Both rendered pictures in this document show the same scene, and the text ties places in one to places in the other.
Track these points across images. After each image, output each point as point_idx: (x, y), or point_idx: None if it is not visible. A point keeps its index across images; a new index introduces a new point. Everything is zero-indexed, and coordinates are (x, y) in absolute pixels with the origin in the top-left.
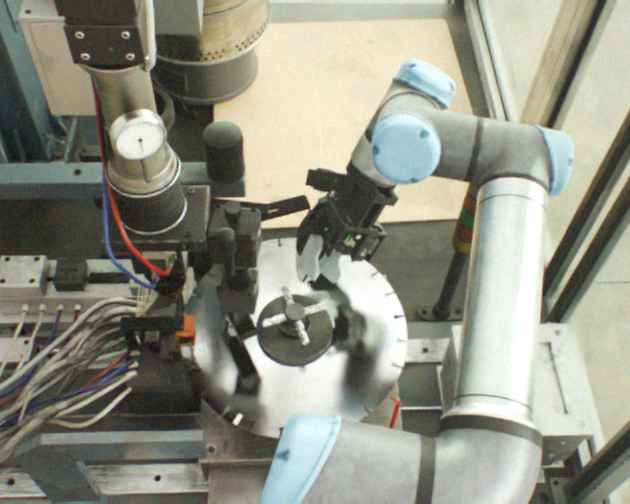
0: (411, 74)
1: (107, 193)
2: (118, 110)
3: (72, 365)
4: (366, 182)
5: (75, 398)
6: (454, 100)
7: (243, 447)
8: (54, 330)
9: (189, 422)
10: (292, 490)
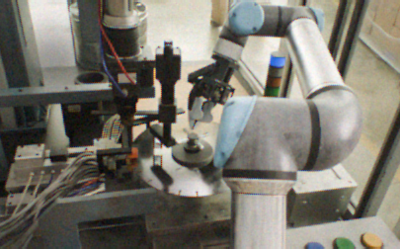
0: (239, 1)
1: (82, 98)
2: None
3: (66, 185)
4: (223, 58)
5: None
6: (237, 89)
7: (172, 220)
8: (49, 183)
9: (133, 227)
10: (241, 116)
